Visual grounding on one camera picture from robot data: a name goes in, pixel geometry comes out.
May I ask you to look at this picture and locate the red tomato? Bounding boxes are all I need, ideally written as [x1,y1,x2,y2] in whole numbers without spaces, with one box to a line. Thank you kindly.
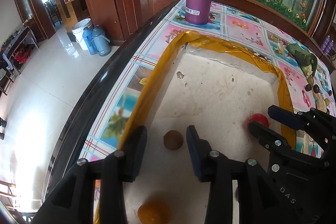
[248,113,269,128]

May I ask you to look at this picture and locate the small brown kiwi fruit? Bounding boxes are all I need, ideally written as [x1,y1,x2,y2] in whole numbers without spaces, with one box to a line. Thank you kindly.
[163,130,184,151]

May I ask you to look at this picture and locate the large orange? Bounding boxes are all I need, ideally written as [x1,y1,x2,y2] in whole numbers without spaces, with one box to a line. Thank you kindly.
[137,200,173,224]

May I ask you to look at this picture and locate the long beige cake piece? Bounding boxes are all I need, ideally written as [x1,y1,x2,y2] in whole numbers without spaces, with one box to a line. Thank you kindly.
[315,93,327,113]

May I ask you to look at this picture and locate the green plum right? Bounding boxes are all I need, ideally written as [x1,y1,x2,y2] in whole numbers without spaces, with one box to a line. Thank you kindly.
[324,98,329,106]

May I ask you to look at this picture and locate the green plum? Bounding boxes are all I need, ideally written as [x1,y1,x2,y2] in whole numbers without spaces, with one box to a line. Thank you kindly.
[324,98,329,106]
[307,77,314,86]

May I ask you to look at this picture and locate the dark plum back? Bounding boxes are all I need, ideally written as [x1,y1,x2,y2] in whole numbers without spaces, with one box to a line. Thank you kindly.
[313,84,320,93]

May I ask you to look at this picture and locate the dark date near cakes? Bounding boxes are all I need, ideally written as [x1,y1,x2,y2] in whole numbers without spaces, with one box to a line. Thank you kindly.
[305,84,312,92]

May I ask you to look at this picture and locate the green plum left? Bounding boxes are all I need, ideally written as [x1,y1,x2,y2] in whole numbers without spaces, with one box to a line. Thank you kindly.
[307,77,314,86]

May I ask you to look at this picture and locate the fruit pattern tablecloth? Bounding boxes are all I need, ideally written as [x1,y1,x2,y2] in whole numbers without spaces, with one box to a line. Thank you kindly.
[80,0,335,161]

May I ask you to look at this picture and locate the green custard apple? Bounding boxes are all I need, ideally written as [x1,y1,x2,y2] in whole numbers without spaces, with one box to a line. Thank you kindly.
[301,64,314,77]

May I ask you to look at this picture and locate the green leaves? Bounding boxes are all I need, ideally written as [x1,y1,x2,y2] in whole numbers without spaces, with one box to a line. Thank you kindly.
[286,44,318,77]

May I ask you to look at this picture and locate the purple bottles on shelf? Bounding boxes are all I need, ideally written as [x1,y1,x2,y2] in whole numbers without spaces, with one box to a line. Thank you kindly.
[321,35,334,55]

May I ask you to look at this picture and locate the yellow taped foam tray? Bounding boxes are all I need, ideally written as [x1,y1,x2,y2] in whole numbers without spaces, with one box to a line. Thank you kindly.
[118,31,293,223]

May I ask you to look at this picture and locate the blue thermos jug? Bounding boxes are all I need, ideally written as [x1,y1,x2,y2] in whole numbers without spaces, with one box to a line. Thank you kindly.
[92,25,111,57]
[83,27,97,55]

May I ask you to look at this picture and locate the white plastic bucket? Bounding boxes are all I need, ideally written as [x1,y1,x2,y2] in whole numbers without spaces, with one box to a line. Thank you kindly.
[72,18,93,51]

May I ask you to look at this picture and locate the wooden sideboard counter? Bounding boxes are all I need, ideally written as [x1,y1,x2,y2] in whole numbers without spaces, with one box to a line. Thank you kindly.
[66,0,178,46]

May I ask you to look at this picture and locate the side table with cloth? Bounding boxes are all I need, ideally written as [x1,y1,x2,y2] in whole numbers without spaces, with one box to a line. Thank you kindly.
[1,27,39,75]

